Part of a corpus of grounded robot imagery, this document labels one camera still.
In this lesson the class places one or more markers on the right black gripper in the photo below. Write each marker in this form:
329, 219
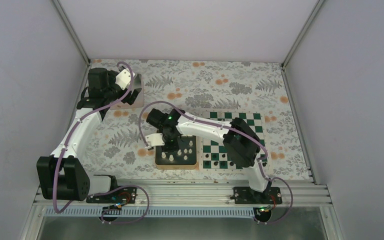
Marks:
174, 146

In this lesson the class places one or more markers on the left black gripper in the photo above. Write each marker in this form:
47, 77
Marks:
130, 100

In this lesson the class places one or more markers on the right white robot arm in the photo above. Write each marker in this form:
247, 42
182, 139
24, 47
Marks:
190, 124

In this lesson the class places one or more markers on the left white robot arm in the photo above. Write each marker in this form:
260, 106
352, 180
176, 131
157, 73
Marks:
61, 174

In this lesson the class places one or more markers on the green white chess board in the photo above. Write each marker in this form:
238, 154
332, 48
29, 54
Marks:
236, 148

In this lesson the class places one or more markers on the empty silver metal tray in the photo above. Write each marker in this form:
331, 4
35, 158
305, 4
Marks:
137, 99

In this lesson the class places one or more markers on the metal tray with wooden rim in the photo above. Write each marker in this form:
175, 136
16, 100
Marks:
178, 163

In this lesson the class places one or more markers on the floral paper table cover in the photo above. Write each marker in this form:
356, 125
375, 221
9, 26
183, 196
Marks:
116, 146

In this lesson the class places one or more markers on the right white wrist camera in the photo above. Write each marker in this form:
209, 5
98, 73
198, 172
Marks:
154, 140

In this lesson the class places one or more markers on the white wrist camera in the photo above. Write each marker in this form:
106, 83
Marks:
154, 140
123, 79

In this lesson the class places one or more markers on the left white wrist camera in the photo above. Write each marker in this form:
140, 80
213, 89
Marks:
123, 79

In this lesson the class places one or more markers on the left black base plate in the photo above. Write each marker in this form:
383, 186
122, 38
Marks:
126, 195

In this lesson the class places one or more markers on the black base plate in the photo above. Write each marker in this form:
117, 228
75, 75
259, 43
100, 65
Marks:
247, 196
126, 195

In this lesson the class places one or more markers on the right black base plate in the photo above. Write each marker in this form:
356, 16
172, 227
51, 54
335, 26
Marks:
247, 196

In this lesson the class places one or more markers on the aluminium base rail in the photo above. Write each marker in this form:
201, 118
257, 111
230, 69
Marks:
211, 194

